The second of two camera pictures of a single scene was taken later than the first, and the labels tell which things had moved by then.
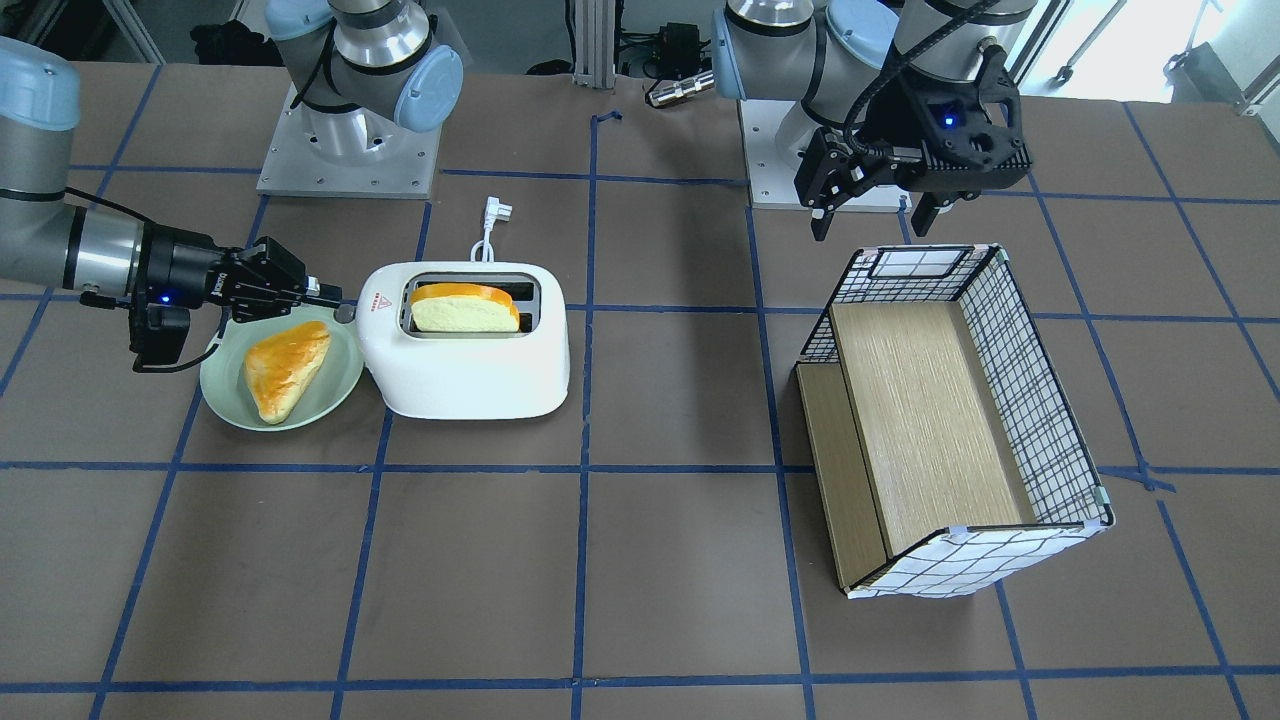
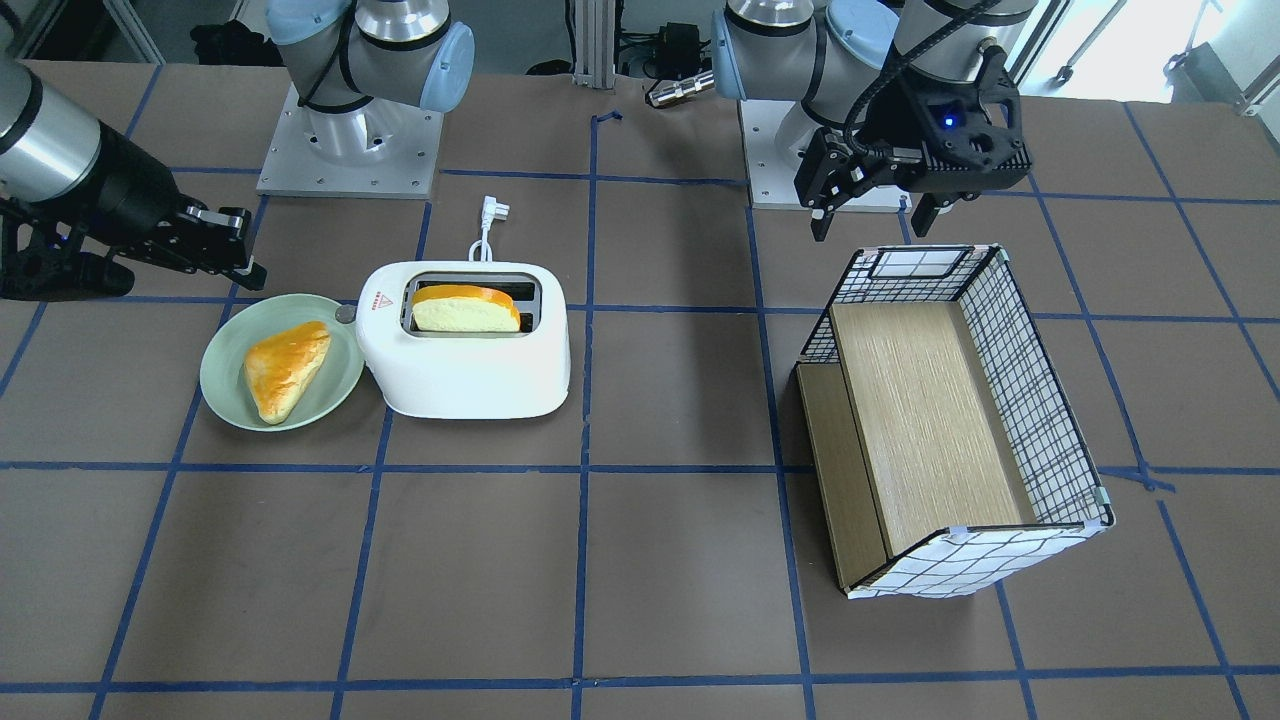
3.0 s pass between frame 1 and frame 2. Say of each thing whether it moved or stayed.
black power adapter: stayed
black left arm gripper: stayed
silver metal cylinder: stayed
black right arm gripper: moved
